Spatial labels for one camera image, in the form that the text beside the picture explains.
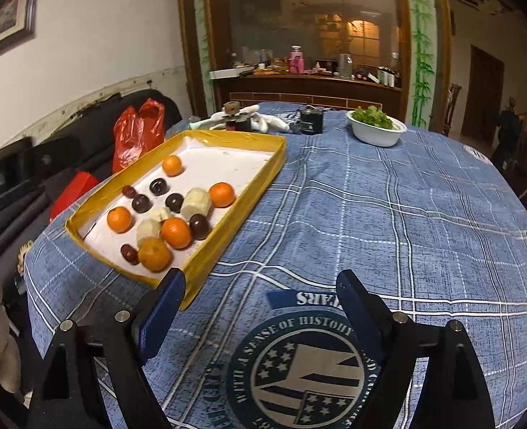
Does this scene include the wooden sideboard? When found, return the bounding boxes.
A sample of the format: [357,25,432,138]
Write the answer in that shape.
[209,69,403,114]

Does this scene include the red plastic bag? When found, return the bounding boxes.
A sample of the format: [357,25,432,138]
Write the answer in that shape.
[112,98,166,174]

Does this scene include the white glove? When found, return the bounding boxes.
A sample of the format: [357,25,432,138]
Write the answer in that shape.
[245,104,291,134]

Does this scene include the brown wooden door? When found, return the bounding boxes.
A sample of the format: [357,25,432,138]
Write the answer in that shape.
[461,45,506,144]

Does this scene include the yellow cardboard box tray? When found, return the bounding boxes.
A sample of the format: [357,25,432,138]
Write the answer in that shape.
[64,130,287,311]

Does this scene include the wooden chair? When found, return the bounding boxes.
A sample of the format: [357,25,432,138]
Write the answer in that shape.
[442,83,463,137]

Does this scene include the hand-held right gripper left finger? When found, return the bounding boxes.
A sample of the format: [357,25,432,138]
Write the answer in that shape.
[26,267,187,429]

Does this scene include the black sofa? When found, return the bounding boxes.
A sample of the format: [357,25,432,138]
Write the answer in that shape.
[0,89,188,305]

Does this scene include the blue plaid tablecloth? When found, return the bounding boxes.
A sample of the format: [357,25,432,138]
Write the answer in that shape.
[24,102,527,429]

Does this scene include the white bowl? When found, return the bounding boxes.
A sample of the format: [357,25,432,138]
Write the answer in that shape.
[346,109,408,147]

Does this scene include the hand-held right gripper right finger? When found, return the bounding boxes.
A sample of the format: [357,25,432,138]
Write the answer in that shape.
[336,269,490,429]

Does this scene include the black mug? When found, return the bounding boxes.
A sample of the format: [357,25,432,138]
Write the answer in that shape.
[298,106,325,135]

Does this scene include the green lettuce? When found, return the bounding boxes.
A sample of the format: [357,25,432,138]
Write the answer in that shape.
[351,105,395,129]

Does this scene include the red box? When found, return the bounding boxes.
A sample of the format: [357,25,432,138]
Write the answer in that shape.
[49,171,101,223]

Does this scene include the bamboo painted pillar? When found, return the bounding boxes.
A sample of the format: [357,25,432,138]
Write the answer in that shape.
[409,0,438,128]

